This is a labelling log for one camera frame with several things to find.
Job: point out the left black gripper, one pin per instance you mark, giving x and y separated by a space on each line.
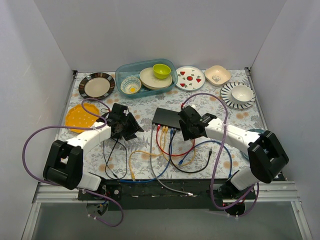
128 125

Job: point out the teal scalloped plate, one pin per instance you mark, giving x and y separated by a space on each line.
259 131

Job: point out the black network switch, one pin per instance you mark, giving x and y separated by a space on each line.
167 118

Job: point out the beige square panda bowl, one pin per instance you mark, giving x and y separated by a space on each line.
217 75

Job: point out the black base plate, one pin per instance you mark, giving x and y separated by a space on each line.
153 196

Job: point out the beige plate stack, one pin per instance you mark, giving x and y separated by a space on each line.
148 78

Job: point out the teal plastic basin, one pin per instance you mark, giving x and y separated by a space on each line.
134 69

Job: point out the white bowl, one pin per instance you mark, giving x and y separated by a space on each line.
242 94

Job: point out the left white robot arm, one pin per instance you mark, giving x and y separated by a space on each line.
64 165

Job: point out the blue patterned small bowl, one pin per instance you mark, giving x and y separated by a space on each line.
131 85

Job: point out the blue striped plate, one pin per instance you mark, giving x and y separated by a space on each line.
225 93

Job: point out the yellow dotted plate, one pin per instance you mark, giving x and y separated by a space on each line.
78 117

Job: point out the brown rimmed plate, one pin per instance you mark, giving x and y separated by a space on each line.
98 85

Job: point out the lime green bowl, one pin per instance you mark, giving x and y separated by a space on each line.
161 71

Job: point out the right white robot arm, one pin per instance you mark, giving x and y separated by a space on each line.
265 153

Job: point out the aluminium frame rail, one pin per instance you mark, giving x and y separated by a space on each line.
56 214

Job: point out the white plate red shapes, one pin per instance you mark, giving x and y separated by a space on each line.
190 78

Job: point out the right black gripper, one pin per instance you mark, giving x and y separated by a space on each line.
186 128

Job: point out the floral table mat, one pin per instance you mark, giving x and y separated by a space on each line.
145 157

